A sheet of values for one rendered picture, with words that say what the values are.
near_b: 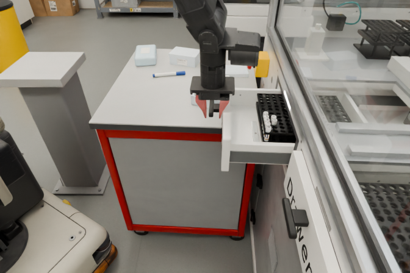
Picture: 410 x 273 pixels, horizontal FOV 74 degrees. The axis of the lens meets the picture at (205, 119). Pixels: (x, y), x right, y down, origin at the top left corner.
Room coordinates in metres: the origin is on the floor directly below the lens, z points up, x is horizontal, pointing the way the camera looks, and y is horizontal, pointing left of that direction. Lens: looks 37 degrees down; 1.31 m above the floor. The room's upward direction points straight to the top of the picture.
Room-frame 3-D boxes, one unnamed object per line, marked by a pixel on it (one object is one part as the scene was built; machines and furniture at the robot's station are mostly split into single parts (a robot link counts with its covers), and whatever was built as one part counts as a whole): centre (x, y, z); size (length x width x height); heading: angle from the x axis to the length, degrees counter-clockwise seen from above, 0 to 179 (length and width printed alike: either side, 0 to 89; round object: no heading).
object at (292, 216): (0.26, -0.15, 0.91); 0.07 x 0.04 x 0.01; 177
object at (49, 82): (1.14, 0.74, 0.38); 0.30 x 0.30 x 0.76; 0
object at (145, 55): (1.20, 0.28, 0.78); 0.15 x 0.10 x 0.04; 7
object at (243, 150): (0.57, -0.26, 0.86); 0.40 x 0.26 x 0.06; 87
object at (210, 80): (0.56, -0.02, 1.02); 0.10 x 0.07 x 0.07; 86
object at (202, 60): (0.56, -0.02, 1.08); 0.07 x 0.06 x 0.07; 80
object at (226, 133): (0.59, -0.06, 0.87); 0.29 x 0.02 x 0.11; 177
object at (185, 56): (1.17, 0.09, 0.79); 0.13 x 0.09 x 0.05; 72
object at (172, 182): (1.00, 0.08, 0.38); 0.62 x 0.58 x 0.76; 177
